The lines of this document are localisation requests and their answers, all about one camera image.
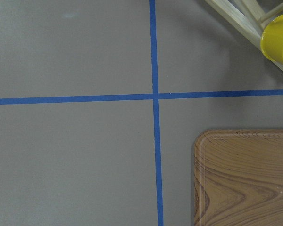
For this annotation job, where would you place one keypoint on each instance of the wooden cutting board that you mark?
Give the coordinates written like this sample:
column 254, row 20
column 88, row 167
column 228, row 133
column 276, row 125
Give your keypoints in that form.
column 238, row 178

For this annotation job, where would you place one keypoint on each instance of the wooden dish rack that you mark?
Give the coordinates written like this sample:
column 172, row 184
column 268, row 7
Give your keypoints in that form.
column 247, row 17

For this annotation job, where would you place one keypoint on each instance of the yellow cup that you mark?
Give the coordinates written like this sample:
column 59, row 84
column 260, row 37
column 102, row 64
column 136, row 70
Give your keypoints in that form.
column 271, row 43

